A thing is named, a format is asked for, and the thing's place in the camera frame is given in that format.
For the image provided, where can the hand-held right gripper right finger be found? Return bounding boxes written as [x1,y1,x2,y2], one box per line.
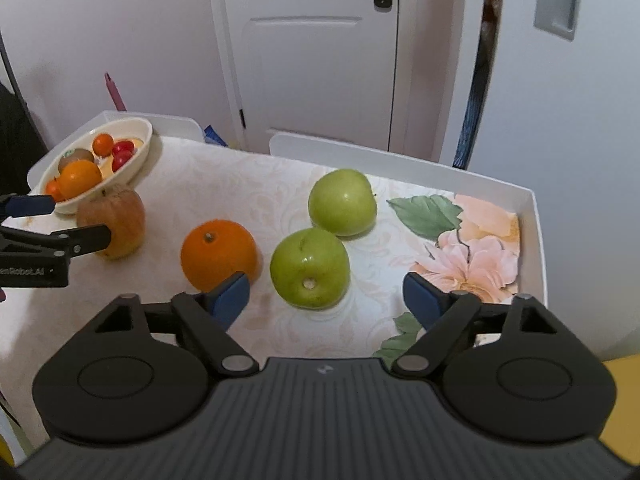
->
[391,271,583,378]

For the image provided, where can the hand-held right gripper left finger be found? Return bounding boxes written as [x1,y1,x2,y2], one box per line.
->
[65,271,260,378]

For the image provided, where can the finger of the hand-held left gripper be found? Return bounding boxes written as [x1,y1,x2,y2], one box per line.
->
[0,224,112,261]
[0,194,57,220]

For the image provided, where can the yellow-red apple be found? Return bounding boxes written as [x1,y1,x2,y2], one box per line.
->
[76,184,146,261]

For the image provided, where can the large orange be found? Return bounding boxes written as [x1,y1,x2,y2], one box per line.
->
[180,219,260,293]
[56,160,103,200]

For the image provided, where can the brown kiwi with green sticker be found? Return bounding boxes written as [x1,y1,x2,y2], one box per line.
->
[58,147,95,173]

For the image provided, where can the green apple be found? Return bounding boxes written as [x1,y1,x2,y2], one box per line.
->
[270,228,351,310]
[307,168,378,237]

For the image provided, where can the cream plate with duck print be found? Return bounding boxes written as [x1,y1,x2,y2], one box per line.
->
[31,117,154,216]

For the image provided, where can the dark cloth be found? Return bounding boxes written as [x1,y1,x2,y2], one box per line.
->
[0,82,48,196]

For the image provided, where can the black curved pole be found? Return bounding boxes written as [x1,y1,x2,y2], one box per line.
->
[0,25,49,153]

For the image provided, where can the pink plastic rod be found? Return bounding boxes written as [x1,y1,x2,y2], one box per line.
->
[104,72,127,112]

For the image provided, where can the white tray table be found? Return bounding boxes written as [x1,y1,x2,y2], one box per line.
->
[26,110,549,351]

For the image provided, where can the blue striped cloth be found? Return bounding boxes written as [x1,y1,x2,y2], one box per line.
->
[452,35,492,170]

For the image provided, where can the yellow stool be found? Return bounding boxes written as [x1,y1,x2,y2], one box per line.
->
[600,357,640,466]

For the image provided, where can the white panel door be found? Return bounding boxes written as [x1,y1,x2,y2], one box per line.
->
[205,0,401,153]

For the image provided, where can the white sliding door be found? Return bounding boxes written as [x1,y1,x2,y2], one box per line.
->
[440,0,640,201]

